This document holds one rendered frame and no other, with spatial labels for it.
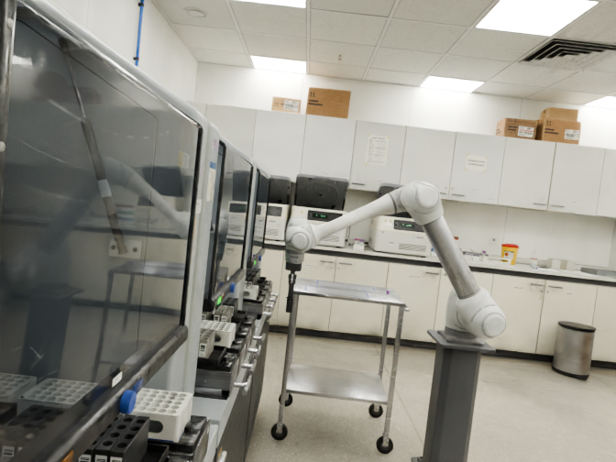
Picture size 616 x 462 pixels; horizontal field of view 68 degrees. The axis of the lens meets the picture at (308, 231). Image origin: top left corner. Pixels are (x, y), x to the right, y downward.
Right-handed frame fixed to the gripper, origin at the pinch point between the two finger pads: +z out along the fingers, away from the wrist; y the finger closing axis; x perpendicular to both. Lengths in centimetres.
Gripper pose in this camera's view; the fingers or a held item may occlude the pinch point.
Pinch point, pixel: (289, 304)
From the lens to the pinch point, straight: 216.8
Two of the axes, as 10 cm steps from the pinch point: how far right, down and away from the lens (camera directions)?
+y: 0.1, 0.6, -10.0
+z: -1.0, 9.9, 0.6
